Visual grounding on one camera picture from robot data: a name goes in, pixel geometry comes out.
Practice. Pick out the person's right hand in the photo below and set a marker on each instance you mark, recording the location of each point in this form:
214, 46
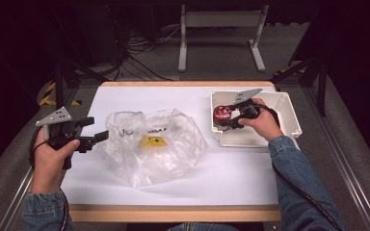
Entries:
263, 123

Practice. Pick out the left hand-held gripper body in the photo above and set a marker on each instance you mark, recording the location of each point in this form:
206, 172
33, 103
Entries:
62, 133

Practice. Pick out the clear plastic bag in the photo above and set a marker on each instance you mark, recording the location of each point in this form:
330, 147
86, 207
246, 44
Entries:
160, 160

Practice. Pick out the white metal stand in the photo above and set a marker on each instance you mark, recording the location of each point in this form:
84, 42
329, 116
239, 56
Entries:
221, 19

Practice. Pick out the black tripod stand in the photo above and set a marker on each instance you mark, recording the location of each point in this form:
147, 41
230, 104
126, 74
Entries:
314, 73
67, 73

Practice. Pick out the yellow packet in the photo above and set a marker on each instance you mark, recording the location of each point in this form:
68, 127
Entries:
152, 141

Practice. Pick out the person's left hand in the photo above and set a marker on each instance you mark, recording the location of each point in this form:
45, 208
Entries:
49, 166

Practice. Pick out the metal frame rail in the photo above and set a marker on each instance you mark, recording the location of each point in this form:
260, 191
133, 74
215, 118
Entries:
343, 154
14, 202

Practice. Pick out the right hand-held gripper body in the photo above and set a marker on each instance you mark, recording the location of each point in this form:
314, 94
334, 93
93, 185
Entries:
247, 102

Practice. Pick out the yellow black floor tape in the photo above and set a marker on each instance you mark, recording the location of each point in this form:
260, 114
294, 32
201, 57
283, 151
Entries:
49, 96

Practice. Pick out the red small container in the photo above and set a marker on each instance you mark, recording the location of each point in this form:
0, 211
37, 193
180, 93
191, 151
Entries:
221, 115

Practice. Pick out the white plastic box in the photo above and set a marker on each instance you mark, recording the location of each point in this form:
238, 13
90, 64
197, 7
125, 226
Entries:
282, 109

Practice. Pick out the person's legs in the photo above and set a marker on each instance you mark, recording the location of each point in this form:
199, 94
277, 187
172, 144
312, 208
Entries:
202, 227

